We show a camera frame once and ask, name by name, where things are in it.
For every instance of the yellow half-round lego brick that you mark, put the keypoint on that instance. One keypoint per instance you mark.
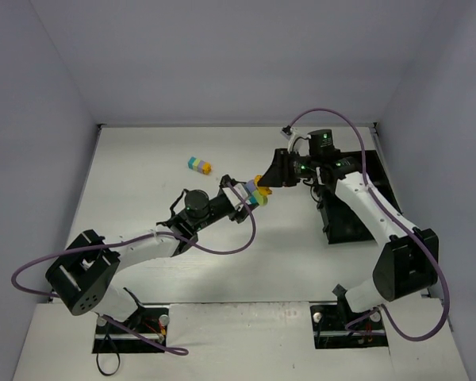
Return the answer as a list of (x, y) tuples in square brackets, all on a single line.
[(264, 191)]

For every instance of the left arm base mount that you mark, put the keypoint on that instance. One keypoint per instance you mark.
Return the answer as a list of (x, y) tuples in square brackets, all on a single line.
[(109, 339)]

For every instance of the lime green sloped lego brick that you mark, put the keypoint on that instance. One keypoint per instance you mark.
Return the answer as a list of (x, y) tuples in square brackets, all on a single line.
[(262, 200)]

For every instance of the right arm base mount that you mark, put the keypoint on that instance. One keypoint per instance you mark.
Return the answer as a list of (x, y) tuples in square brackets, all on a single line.
[(336, 327)]

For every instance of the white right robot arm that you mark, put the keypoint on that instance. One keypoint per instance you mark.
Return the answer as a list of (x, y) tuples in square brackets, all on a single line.
[(408, 258)]

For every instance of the purple square lego brick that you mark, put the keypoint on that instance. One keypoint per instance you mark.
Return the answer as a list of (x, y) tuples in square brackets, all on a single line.
[(251, 186)]

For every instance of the teal purple lego stack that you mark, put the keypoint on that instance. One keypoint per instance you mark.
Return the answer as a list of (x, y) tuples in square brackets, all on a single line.
[(195, 164)]

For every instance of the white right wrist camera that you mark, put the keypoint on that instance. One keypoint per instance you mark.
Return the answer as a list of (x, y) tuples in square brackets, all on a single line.
[(295, 138)]

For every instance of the yellow small lego brick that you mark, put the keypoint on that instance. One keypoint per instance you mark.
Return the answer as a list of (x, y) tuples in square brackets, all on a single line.
[(206, 169)]

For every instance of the black four-compartment sorting bin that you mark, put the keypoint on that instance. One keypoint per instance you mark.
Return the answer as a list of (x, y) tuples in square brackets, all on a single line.
[(341, 225)]

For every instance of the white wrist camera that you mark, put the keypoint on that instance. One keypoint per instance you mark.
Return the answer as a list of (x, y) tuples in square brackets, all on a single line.
[(295, 138), (236, 195)]

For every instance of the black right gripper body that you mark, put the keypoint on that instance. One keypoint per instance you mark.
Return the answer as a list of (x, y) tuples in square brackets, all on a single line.
[(283, 168)]

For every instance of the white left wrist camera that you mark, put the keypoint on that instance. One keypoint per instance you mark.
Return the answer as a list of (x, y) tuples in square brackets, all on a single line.
[(236, 195)]

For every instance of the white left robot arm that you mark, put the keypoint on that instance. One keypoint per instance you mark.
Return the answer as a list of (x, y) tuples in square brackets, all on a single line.
[(82, 278)]

